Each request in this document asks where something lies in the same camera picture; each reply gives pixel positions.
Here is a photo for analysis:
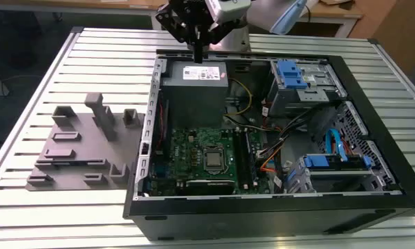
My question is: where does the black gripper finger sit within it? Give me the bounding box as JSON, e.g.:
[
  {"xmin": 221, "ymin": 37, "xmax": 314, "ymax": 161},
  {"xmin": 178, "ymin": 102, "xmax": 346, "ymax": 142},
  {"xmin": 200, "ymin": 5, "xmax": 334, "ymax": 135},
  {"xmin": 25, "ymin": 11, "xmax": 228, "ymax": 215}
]
[
  {"xmin": 197, "ymin": 19, "xmax": 244, "ymax": 64},
  {"xmin": 154, "ymin": 4, "xmax": 198, "ymax": 64}
]

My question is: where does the blue plastic drive carrier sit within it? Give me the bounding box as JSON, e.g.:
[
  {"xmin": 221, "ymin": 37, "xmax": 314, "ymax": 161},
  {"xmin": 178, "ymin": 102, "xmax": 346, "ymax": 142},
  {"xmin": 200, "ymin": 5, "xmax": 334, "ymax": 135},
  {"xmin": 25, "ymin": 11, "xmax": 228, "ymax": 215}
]
[{"xmin": 276, "ymin": 60, "xmax": 306, "ymax": 89}]

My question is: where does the grey power supply unit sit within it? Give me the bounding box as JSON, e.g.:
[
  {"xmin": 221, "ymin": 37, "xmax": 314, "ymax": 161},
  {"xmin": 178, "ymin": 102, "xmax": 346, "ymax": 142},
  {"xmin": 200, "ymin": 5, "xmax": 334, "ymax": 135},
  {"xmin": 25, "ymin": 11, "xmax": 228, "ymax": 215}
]
[{"xmin": 158, "ymin": 61, "xmax": 229, "ymax": 128}]

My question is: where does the grey metal drive cage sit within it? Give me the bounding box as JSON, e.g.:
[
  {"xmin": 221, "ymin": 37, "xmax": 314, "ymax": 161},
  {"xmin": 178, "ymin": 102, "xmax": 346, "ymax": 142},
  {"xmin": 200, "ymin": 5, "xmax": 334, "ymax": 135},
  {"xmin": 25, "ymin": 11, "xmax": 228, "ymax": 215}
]
[{"xmin": 268, "ymin": 59, "xmax": 346, "ymax": 109}]

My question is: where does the green Dell motherboard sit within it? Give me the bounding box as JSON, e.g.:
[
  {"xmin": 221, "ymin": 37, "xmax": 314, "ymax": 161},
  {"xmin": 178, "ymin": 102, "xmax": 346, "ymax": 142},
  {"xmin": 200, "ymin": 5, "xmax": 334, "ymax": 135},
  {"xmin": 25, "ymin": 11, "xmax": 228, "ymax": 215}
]
[{"xmin": 147, "ymin": 127, "xmax": 273, "ymax": 197}]

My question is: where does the grey parts rack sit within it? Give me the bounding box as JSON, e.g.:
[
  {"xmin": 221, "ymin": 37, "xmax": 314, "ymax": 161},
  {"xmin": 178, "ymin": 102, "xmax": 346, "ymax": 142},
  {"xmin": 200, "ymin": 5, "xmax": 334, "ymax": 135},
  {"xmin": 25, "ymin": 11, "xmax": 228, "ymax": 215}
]
[{"xmin": 25, "ymin": 92, "xmax": 145, "ymax": 191}]

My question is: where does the silver CPU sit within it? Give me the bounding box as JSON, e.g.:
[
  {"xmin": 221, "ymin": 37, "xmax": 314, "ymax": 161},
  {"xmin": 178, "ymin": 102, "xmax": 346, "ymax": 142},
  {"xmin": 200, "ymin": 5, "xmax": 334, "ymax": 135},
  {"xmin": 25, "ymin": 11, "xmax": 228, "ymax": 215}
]
[{"xmin": 204, "ymin": 151, "xmax": 225, "ymax": 167}]

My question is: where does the wooden cabinet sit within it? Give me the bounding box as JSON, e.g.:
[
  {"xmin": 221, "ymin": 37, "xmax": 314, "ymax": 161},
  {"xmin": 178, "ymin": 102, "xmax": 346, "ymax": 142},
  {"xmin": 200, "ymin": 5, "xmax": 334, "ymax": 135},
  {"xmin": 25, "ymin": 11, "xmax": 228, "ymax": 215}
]
[{"xmin": 348, "ymin": 0, "xmax": 415, "ymax": 76}]

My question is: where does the metal CPU socket cover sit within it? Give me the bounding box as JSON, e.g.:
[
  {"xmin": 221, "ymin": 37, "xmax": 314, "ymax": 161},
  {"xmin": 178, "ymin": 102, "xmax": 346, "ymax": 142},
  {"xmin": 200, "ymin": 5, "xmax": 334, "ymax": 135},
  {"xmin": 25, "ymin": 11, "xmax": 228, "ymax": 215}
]
[{"xmin": 200, "ymin": 146, "xmax": 229, "ymax": 174}]

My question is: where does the blue disk carrier with disk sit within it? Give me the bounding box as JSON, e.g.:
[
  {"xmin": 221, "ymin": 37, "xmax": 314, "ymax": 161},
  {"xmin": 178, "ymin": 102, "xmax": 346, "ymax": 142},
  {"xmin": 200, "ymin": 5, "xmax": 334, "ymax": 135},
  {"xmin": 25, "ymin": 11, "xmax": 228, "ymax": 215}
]
[{"xmin": 302, "ymin": 154, "xmax": 372, "ymax": 171}]

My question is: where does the black NVIDIA graphics card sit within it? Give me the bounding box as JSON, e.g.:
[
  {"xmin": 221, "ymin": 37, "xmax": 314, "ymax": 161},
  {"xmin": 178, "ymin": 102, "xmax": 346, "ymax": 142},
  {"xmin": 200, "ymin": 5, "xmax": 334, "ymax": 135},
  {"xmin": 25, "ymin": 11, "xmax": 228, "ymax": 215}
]
[{"xmin": 184, "ymin": 178, "xmax": 236, "ymax": 196}]

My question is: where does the black open PC case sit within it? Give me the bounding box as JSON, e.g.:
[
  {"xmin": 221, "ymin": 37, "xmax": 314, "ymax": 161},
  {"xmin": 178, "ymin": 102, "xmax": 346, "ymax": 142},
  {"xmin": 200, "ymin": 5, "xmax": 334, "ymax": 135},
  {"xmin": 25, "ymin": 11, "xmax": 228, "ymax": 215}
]
[{"xmin": 122, "ymin": 48, "xmax": 415, "ymax": 241}]

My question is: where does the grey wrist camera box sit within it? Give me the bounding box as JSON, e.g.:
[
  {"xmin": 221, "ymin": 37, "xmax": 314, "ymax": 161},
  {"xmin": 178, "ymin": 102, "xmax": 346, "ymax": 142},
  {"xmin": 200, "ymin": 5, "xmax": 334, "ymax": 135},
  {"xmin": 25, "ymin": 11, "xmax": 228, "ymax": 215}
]
[{"xmin": 205, "ymin": 0, "xmax": 250, "ymax": 24}]

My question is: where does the wooden desk white frame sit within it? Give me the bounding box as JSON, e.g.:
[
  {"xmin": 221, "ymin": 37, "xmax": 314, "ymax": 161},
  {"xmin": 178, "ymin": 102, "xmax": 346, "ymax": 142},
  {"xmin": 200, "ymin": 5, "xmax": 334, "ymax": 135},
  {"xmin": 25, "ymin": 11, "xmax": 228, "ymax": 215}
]
[
  {"xmin": 0, "ymin": 0, "xmax": 162, "ymax": 31},
  {"xmin": 296, "ymin": 0, "xmax": 364, "ymax": 38}
]

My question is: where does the yellow power wire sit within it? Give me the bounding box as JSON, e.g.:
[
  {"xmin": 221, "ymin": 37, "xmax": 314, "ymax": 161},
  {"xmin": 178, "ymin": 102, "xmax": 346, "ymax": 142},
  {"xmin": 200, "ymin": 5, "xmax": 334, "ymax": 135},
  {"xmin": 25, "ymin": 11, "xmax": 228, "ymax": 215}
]
[{"xmin": 228, "ymin": 78, "xmax": 253, "ymax": 116}]

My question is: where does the red black twisted wire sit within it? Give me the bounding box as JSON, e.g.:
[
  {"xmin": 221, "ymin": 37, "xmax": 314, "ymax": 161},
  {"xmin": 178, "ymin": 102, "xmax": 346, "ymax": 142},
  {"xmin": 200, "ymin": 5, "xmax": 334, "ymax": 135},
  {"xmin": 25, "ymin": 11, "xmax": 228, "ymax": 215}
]
[{"xmin": 157, "ymin": 100, "xmax": 169, "ymax": 154}]

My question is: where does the blue flat data wire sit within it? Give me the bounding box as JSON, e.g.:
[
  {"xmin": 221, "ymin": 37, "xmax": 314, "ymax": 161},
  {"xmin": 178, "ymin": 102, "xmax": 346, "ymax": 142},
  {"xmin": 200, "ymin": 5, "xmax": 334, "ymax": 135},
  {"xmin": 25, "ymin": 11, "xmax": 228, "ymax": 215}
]
[{"xmin": 325, "ymin": 129, "xmax": 348, "ymax": 161}]

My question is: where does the orange data wire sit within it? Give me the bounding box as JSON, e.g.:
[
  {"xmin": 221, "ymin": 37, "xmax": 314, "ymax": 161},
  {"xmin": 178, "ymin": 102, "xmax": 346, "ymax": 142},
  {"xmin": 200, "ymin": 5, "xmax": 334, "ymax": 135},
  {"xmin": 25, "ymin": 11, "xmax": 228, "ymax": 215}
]
[{"xmin": 260, "ymin": 145, "xmax": 284, "ymax": 172}]

